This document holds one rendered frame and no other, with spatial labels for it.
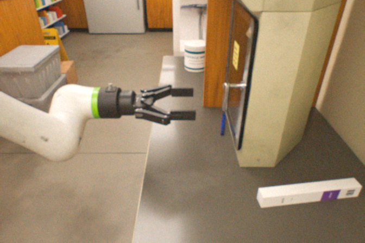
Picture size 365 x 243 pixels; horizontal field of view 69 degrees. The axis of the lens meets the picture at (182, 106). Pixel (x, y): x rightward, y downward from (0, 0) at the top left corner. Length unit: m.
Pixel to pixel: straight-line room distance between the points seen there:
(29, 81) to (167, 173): 2.10
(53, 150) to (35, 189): 1.62
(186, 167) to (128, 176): 1.36
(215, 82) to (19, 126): 0.72
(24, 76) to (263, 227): 2.39
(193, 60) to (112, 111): 0.79
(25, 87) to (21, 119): 2.12
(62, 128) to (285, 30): 0.59
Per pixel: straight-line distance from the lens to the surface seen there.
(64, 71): 3.47
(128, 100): 0.76
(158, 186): 0.81
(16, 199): 2.32
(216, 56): 1.07
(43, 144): 0.72
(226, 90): 0.76
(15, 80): 2.81
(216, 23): 1.03
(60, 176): 2.35
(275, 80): 0.73
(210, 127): 1.03
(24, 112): 0.71
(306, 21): 0.70
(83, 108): 0.78
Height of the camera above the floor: 1.53
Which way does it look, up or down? 31 degrees down
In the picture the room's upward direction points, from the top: straight up
